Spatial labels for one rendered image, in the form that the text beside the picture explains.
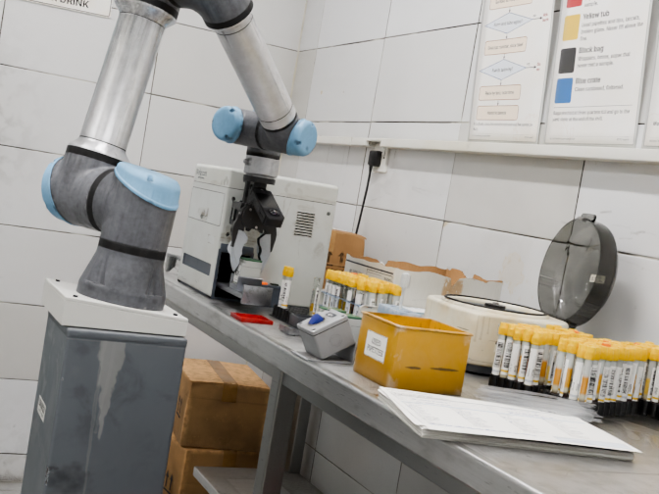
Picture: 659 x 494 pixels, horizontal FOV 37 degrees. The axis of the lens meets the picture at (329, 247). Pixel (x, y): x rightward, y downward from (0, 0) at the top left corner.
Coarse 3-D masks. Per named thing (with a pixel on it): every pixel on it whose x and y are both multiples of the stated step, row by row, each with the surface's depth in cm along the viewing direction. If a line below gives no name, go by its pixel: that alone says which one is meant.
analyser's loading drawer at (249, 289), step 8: (232, 272) 217; (232, 280) 217; (240, 280) 213; (248, 280) 214; (256, 280) 214; (224, 288) 220; (232, 288) 215; (240, 288) 213; (248, 288) 208; (256, 288) 209; (264, 288) 210; (272, 288) 210; (240, 296) 210; (248, 296) 208; (256, 296) 209; (264, 296) 210; (248, 304) 208; (256, 304) 209; (264, 304) 210
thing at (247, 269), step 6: (240, 264) 214; (246, 264) 214; (252, 264) 214; (258, 264) 215; (240, 270) 213; (246, 270) 214; (252, 270) 214; (258, 270) 215; (234, 276) 216; (252, 276) 215; (258, 276) 215; (234, 282) 216
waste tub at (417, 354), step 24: (360, 336) 160; (384, 336) 152; (408, 336) 149; (432, 336) 151; (456, 336) 153; (360, 360) 159; (384, 360) 151; (408, 360) 150; (432, 360) 152; (456, 360) 153; (384, 384) 150; (408, 384) 150; (432, 384) 152; (456, 384) 154
